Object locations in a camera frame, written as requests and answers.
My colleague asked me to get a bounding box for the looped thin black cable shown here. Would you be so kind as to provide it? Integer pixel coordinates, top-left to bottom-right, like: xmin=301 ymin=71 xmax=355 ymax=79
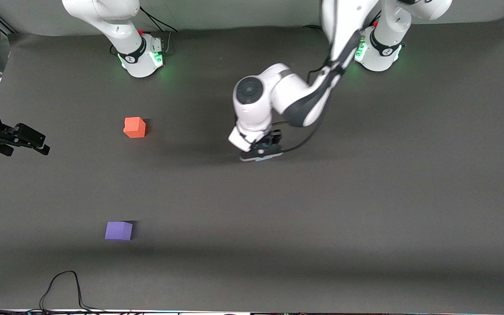
xmin=39 ymin=270 xmax=106 ymax=314

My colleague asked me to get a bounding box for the purple foam block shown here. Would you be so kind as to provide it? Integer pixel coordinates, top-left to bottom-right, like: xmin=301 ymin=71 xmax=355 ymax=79
xmin=105 ymin=221 xmax=133 ymax=242

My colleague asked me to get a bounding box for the black right arm base cable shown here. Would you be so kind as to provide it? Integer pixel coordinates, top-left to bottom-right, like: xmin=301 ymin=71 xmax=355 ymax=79
xmin=139 ymin=6 xmax=178 ymax=34

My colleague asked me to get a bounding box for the orange foam block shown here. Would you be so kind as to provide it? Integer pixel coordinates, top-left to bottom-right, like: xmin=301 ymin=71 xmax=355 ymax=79
xmin=123 ymin=117 xmax=147 ymax=139

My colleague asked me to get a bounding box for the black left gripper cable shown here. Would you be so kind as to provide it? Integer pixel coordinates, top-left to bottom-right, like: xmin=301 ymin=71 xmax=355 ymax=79
xmin=273 ymin=61 xmax=329 ymax=154

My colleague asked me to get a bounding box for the dark grey table mat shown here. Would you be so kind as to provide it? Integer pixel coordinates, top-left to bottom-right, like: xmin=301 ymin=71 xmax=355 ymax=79
xmin=0 ymin=15 xmax=504 ymax=314

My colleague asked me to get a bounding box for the aluminium frame rail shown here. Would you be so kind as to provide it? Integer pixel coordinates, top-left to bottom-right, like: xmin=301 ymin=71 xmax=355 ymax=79
xmin=0 ymin=16 xmax=17 ymax=35

